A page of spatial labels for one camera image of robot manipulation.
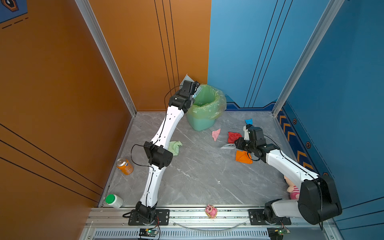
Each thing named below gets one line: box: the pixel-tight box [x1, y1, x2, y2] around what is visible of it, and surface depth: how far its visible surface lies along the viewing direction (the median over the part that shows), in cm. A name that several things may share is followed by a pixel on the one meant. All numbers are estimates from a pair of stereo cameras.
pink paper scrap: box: [211, 128, 221, 142], surface depth 108 cm
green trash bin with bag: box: [186, 84, 227, 132], surface depth 96 cm
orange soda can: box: [116, 157, 134, 175], surface depth 83 cm
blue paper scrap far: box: [245, 118, 254, 125], surface depth 117 cm
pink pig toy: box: [205, 204, 218, 219], surface depth 75 cm
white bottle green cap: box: [105, 194, 124, 209], surface depth 73 cm
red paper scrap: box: [227, 132, 242, 144], surface depth 104 cm
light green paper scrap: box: [168, 140, 183, 156], surface depth 101 cm
